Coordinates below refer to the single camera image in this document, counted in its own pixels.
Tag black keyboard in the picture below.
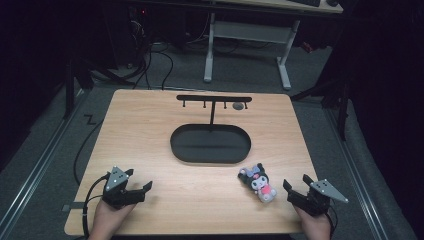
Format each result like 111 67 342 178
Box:
288 0 322 8

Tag black floor cable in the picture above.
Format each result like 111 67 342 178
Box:
72 118 105 186

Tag person's left hand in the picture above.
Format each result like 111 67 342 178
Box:
87 199 137 240

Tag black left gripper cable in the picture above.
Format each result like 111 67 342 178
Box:
81 173 111 240

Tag grey tape strip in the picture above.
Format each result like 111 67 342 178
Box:
61 201 85 213

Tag white-legged desk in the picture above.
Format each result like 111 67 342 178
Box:
128 0 344 91

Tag aluminium floor rail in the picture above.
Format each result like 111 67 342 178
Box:
0 88 90 240
324 106 392 240

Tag black looped floor cables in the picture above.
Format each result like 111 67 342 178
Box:
132 42 175 91

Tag black metal stand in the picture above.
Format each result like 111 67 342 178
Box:
62 54 135 121
289 74 352 142

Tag black computer tower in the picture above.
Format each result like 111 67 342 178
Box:
127 5 152 69

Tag person's right hand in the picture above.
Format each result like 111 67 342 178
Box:
294 205 333 240

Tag black and pink plush toy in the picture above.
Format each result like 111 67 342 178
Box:
237 162 278 204

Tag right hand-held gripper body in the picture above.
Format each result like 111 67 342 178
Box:
287 178 350 217

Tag black hook rack with tray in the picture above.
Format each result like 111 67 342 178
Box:
169 94 253 165

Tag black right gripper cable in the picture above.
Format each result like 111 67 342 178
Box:
324 206 340 240

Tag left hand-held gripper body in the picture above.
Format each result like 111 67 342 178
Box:
101 165 146 210

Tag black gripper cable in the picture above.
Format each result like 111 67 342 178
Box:
324 206 340 240
81 173 111 240

